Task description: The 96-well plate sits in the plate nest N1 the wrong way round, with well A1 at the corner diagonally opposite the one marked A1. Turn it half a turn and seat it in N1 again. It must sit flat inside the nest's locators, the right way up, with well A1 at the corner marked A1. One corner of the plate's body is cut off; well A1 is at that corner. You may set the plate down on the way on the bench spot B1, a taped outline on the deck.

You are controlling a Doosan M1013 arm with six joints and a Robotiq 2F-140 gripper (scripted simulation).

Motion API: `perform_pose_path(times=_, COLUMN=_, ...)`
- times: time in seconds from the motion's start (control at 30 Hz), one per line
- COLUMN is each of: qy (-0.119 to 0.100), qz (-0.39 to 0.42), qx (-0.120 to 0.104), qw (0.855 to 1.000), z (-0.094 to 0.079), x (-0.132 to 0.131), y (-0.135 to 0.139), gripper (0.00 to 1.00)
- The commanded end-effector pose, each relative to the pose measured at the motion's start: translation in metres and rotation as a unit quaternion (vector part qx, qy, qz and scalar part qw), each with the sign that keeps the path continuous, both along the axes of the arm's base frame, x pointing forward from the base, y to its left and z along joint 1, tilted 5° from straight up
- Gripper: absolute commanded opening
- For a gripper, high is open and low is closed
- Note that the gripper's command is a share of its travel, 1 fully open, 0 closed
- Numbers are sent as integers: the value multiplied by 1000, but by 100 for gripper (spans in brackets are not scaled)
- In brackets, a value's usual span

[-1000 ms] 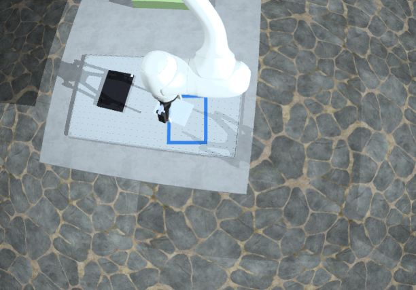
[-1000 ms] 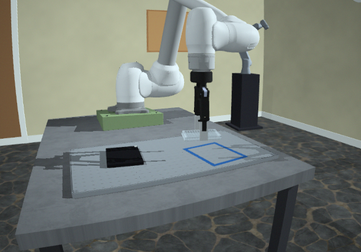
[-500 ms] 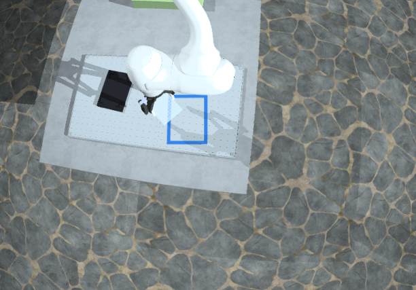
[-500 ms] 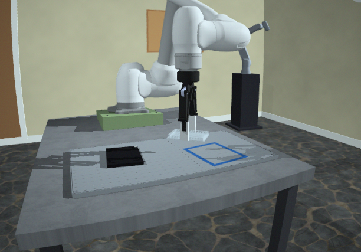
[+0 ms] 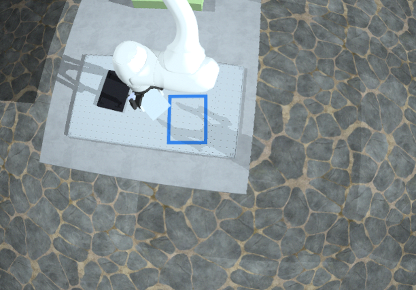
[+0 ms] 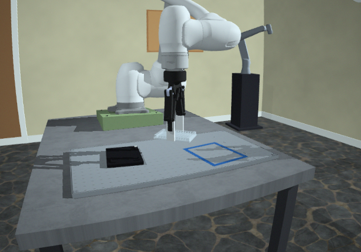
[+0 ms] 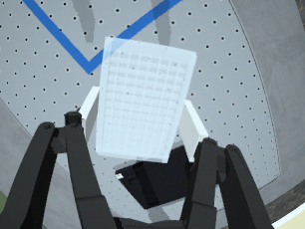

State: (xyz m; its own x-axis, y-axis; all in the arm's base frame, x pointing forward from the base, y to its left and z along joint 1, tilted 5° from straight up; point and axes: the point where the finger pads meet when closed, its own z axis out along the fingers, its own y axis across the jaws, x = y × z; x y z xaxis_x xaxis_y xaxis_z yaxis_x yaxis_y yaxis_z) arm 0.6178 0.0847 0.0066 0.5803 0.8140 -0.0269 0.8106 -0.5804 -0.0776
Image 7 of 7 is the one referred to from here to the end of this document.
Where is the blue tape outline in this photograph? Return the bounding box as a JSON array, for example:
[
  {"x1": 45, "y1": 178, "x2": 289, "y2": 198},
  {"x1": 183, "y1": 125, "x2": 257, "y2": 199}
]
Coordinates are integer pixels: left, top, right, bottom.
[{"x1": 22, "y1": 0, "x2": 181, "y2": 74}]

